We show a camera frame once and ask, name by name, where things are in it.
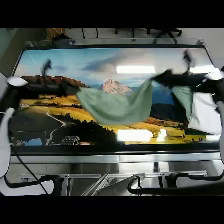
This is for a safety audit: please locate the black cable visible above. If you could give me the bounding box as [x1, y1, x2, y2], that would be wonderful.
[10, 145, 50, 196]

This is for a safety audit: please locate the silver frame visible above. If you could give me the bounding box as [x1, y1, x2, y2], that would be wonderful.
[9, 151, 224, 197]

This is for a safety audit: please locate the black office chair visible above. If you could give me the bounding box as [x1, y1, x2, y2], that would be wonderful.
[151, 28, 184, 45]

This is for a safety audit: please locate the light green shirt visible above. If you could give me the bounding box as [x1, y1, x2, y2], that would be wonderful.
[75, 78, 196, 126]

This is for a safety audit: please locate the white garment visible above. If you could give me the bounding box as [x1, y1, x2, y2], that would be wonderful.
[191, 91, 223, 136]

